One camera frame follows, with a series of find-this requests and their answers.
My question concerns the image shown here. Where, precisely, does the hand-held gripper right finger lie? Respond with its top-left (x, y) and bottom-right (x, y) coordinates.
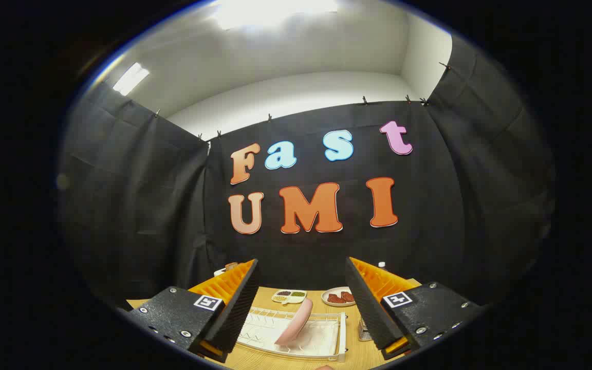
top-left (346, 257), bottom-right (487, 360)

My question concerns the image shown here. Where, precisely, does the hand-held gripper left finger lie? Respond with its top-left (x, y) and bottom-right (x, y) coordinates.
top-left (129, 258), bottom-right (262, 363)

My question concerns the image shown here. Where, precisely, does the white wire dish rack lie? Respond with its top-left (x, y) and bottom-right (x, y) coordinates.
top-left (237, 307), bottom-right (347, 363)

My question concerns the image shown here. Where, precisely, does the pink plate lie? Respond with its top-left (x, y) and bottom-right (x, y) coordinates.
top-left (274, 298), bottom-right (313, 346)

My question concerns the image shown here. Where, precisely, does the white round meat plate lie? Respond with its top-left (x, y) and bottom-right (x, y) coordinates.
top-left (322, 287), bottom-right (357, 307)

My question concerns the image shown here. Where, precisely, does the white divided bean dish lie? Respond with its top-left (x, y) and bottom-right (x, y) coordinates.
top-left (272, 289), bottom-right (307, 305)

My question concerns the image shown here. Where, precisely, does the black backdrop cloth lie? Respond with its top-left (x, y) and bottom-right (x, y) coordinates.
top-left (57, 33), bottom-right (556, 309)

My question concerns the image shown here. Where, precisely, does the ceiling light panel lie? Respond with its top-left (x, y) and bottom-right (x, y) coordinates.
top-left (113, 62), bottom-right (150, 96)
top-left (209, 0), bottom-right (340, 29)

